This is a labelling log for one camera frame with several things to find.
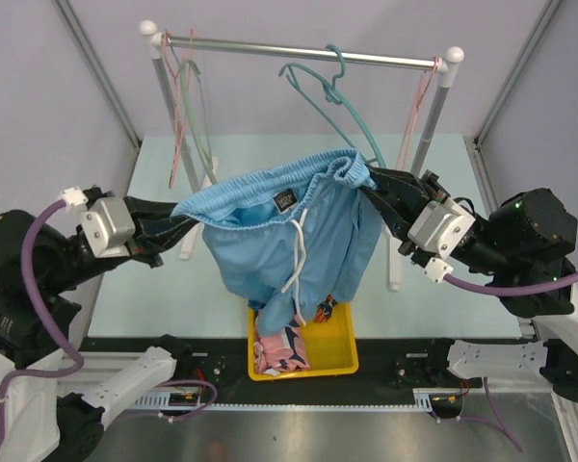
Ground light blue shorts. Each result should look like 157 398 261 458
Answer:
171 148 382 336

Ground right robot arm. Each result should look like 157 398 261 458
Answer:
363 167 578 403

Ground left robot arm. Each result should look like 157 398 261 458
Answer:
0 187 196 461

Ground camouflage orange black shorts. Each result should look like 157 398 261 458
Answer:
314 295 338 323

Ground pale green plastic hanger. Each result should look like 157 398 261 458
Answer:
178 58 217 185

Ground pink and navy shorts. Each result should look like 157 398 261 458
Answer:
253 321 310 376

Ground white and metal clothes rack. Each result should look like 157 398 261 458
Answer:
140 20 464 271

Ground yellow plastic bin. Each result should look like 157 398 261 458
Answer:
248 303 358 381

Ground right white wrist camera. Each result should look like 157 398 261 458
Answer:
424 257 454 283

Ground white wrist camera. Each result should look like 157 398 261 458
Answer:
58 187 89 212
424 257 454 283

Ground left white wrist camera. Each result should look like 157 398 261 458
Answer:
58 187 89 212

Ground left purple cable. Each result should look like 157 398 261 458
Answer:
0 200 86 449

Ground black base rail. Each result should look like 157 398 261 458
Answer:
59 337 552 408

